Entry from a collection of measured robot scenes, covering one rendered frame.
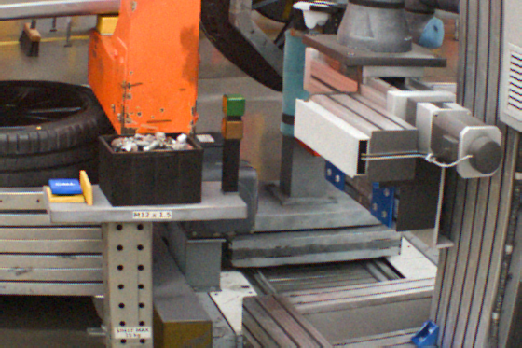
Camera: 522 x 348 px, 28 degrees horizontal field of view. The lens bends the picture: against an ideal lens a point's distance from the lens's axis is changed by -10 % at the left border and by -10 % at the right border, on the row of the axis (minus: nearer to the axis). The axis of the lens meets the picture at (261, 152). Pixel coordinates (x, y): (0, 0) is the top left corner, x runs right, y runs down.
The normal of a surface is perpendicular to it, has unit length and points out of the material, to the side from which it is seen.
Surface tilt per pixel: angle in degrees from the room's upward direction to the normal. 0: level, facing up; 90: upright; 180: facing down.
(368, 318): 0
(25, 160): 90
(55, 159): 90
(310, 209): 0
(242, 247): 90
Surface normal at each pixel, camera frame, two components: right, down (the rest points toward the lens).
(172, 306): 0.05, -0.96
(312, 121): -0.94, 0.04
